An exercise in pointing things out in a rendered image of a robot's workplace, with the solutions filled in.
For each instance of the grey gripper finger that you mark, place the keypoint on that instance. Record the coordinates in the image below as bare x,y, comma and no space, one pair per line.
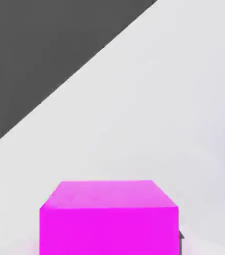
181,242

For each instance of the small magenta cube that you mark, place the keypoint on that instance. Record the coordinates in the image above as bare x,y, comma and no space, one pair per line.
108,229

